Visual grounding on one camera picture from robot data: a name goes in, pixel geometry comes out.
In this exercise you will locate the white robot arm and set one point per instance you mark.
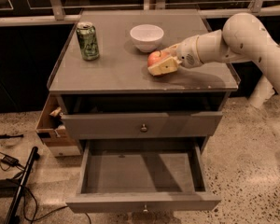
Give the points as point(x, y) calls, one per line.
point(242, 38)

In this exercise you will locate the black pole on floor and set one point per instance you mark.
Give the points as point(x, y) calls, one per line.
point(20, 187)

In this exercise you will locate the green soda can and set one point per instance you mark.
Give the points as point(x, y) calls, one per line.
point(87, 40)

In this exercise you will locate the red apple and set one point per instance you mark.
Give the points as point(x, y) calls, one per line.
point(156, 56)

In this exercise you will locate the small black tool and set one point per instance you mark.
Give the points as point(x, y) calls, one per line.
point(7, 136)

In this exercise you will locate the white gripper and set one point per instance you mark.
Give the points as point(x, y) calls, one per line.
point(188, 54)

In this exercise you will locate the grey drawer cabinet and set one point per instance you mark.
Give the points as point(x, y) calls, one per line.
point(119, 82)

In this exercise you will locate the grey top drawer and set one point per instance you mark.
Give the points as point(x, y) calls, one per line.
point(141, 125)

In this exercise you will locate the open grey middle drawer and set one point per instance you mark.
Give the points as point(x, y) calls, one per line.
point(142, 175)

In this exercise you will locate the white ceramic bowl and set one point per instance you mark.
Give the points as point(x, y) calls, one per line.
point(146, 37)

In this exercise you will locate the cardboard box with items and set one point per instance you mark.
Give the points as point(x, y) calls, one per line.
point(52, 132)

